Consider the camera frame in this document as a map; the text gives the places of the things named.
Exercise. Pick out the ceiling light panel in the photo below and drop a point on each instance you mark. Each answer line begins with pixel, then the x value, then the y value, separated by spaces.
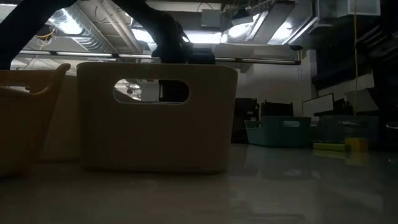
pixel 203 38
pixel 143 35

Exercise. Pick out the grey plastic bin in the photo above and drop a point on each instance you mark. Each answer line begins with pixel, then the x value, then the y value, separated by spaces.
pixel 155 137

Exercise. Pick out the orange plastic bin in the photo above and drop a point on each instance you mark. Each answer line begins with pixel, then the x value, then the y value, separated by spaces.
pixel 21 130

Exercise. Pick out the grey ceiling box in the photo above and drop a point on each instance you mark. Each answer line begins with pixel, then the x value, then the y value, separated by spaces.
pixel 211 18

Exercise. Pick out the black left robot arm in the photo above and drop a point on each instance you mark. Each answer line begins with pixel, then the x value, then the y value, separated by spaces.
pixel 18 31

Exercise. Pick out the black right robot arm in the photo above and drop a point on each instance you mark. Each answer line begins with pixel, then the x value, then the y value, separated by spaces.
pixel 379 40

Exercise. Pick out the lime block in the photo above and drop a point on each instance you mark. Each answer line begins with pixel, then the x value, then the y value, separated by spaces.
pixel 329 147

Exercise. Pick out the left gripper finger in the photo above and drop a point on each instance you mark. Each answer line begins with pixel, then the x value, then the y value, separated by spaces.
pixel 174 91

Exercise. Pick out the white board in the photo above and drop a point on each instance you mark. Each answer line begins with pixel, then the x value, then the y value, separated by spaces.
pixel 318 104

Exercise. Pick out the white plastic bin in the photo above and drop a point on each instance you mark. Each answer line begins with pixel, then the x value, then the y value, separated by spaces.
pixel 62 124

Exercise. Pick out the yellow block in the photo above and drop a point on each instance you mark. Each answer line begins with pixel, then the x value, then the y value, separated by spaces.
pixel 357 144

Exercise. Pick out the horizontal metal rail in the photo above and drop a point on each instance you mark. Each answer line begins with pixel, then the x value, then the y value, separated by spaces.
pixel 264 60

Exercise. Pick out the black cabinet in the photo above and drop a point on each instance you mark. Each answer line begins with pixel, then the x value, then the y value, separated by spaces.
pixel 245 112
pixel 276 109

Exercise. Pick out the teal plastic bin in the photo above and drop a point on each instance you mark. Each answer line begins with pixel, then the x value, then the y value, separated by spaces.
pixel 280 132

